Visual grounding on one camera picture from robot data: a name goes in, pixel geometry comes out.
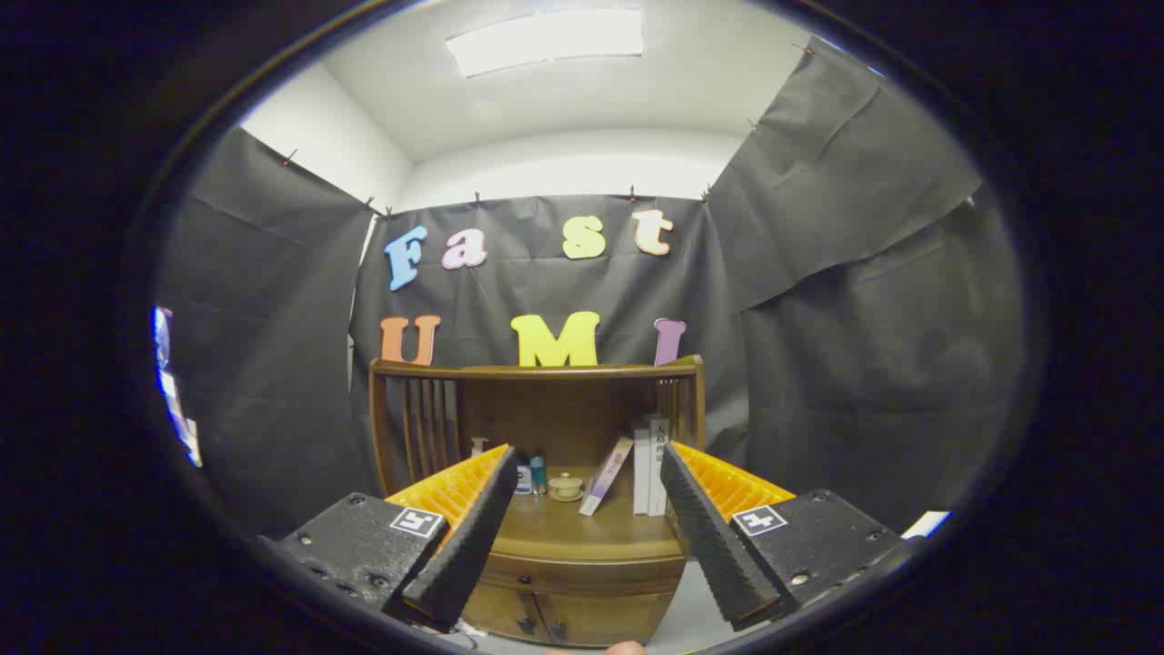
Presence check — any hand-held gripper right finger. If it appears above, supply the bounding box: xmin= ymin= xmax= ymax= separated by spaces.
xmin=659 ymin=441 xmax=906 ymax=633

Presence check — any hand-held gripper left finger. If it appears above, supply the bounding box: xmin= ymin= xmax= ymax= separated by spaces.
xmin=264 ymin=444 xmax=519 ymax=633

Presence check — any plain white book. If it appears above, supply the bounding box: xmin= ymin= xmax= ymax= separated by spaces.
xmin=632 ymin=423 xmax=653 ymax=517

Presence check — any purple white book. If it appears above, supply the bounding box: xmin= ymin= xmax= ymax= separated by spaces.
xmin=578 ymin=435 xmax=635 ymax=518

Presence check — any brown wooden cabinet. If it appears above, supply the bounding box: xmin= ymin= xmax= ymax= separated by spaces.
xmin=368 ymin=355 xmax=706 ymax=649

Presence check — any brown wooden drawer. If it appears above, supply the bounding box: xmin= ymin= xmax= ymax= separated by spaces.
xmin=473 ymin=535 xmax=688 ymax=598

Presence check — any white book black lettering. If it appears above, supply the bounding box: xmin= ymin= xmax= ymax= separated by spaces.
xmin=647 ymin=416 xmax=672 ymax=518

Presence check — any wooden countertop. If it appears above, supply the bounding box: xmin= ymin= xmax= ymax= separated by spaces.
xmin=496 ymin=482 xmax=683 ymax=549

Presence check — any white panel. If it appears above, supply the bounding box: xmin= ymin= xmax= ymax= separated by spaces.
xmin=900 ymin=509 xmax=953 ymax=539

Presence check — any white printed board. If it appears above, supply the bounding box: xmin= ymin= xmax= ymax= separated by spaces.
xmin=153 ymin=307 xmax=203 ymax=469

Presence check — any ceiling light panel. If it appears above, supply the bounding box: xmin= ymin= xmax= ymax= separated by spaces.
xmin=446 ymin=7 xmax=645 ymax=79

